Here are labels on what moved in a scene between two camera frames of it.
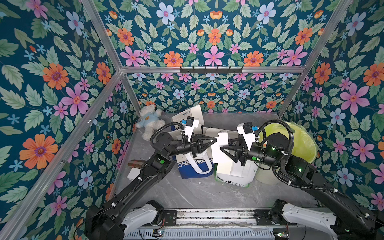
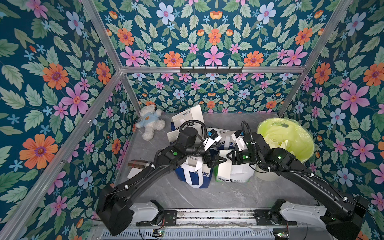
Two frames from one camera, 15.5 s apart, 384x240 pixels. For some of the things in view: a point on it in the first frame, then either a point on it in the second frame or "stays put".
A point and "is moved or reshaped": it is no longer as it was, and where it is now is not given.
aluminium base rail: [222, 225] stays put
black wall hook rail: [211, 70] stays put
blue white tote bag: [201, 166] is moved or reshaped
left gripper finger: [205, 144] → [216, 161]
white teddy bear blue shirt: [150, 121] stays put
